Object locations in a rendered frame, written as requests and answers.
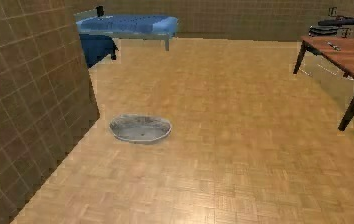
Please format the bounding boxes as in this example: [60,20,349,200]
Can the grey round floor cushion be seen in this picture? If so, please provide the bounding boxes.
[108,113,173,145]

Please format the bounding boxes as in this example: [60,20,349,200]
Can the dark blue blanket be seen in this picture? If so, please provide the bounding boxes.
[79,33,119,69]

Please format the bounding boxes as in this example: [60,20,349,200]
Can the black stacked dishes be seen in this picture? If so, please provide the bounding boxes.
[308,25,340,38]

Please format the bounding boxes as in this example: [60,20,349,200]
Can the grey cutlery piece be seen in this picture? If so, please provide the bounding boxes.
[326,41,342,52]

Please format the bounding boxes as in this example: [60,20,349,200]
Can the brown wooden table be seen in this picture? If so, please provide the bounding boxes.
[292,35,354,132]

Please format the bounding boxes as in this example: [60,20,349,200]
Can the black pan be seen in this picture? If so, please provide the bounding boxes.
[317,15,354,28]

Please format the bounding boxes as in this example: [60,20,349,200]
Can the blue bed with grey frame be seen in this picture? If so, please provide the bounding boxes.
[75,13,180,52]

